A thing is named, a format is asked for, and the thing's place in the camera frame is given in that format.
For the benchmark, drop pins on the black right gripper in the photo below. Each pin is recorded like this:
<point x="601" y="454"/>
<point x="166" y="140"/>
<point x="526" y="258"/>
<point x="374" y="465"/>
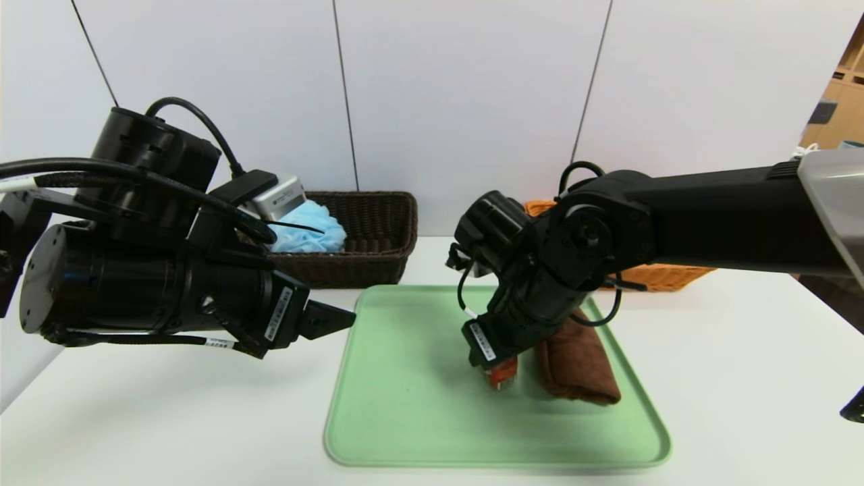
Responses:
<point x="484" y="344"/>

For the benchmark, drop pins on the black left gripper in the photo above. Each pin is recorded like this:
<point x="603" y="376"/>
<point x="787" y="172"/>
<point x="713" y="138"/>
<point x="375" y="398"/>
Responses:
<point x="283" y="316"/>

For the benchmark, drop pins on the red juice carton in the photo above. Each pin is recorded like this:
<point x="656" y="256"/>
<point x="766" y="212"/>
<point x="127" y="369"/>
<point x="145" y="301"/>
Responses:
<point x="503" y="374"/>

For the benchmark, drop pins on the blue mesh bath pouf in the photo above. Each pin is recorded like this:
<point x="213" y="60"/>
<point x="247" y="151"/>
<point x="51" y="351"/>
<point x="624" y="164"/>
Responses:
<point x="307" y="233"/>

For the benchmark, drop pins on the brown towel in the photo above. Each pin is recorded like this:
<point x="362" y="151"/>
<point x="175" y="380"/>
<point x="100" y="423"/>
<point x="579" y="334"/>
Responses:
<point x="580" y="368"/>

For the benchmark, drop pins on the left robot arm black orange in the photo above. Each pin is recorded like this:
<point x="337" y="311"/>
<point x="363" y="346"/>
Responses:
<point x="121" y="283"/>

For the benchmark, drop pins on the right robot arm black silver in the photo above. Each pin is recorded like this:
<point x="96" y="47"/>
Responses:
<point x="709" y="216"/>

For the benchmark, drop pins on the dark brown wicker basket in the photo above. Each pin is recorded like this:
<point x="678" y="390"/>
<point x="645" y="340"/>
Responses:
<point x="378" y="256"/>

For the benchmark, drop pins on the orange wicker basket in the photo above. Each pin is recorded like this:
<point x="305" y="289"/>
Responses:
<point x="668" y="275"/>

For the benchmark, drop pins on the thin black zip tie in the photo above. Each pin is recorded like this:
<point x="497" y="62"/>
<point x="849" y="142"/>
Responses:
<point x="297" y="226"/>

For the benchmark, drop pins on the light green plastic tray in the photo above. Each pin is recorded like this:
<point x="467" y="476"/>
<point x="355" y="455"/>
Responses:
<point x="405" y="405"/>

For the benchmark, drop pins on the grey cup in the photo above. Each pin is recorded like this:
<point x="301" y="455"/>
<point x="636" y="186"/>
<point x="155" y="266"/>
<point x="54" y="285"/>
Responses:
<point x="852" y="144"/>

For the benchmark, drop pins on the wooden shelf cabinet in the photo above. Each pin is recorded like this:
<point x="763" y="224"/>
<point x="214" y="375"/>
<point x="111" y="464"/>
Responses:
<point x="844" y="101"/>

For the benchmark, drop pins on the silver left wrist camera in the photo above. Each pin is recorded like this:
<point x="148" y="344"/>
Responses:
<point x="277" y="196"/>

